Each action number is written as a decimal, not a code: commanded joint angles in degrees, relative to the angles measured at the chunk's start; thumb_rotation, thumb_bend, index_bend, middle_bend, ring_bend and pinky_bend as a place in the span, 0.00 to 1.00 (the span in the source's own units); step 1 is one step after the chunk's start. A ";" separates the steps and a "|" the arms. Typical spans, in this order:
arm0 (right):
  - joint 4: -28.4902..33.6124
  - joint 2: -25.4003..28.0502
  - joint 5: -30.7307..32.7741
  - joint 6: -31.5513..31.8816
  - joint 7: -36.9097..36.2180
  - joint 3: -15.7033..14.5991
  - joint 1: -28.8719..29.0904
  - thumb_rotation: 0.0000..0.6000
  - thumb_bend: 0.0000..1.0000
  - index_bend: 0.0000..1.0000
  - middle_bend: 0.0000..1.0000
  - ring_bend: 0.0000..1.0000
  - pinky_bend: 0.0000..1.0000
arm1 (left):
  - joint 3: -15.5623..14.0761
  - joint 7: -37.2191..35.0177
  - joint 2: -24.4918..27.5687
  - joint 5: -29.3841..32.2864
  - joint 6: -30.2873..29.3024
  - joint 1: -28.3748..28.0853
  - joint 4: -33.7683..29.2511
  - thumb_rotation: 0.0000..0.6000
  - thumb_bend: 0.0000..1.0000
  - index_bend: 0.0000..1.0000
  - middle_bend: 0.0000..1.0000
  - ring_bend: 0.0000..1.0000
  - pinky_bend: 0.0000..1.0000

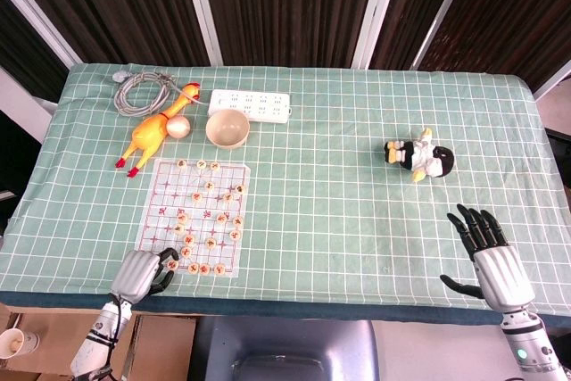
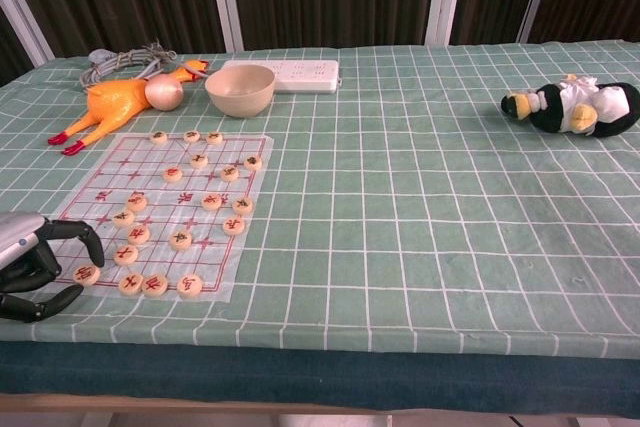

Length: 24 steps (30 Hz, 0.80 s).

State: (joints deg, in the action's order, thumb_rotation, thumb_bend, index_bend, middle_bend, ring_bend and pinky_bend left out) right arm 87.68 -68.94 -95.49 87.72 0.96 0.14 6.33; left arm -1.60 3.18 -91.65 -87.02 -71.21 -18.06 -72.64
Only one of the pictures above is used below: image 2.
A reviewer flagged white power strip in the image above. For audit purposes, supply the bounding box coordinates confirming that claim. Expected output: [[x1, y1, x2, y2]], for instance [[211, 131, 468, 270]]
[[219, 58, 344, 95]]

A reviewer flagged green checked tablecloth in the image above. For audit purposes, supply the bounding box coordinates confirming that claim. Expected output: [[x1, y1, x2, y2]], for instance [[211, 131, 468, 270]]
[[0, 39, 640, 401]]

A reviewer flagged yellow rubber chicken toy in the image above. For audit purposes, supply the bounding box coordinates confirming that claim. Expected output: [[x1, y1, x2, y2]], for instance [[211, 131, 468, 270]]
[[47, 59, 210, 156]]

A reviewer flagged grey coiled power cable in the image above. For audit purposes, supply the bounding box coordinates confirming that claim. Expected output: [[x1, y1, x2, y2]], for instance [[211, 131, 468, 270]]
[[79, 41, 179, 91]]

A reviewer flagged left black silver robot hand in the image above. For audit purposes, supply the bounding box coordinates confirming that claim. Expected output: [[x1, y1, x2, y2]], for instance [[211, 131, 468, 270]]
[[0, 211, 106, 324]]

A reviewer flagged beige bowl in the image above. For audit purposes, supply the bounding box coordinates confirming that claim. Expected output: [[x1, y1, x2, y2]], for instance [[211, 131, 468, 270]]
[[204, 65, 277, 119]]

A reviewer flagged translucent xiangqi board sheet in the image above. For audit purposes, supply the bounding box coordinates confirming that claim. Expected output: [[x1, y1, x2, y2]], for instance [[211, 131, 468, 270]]
[[49, 132, 275, 304]]

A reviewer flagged pale pink ball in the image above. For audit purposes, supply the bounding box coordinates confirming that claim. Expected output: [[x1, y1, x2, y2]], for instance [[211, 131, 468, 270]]
[[144, 74, 185, 112]]

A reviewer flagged black white penguin plush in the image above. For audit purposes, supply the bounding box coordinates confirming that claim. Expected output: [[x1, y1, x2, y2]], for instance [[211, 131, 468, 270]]
[[500, 74, 640, 140]]

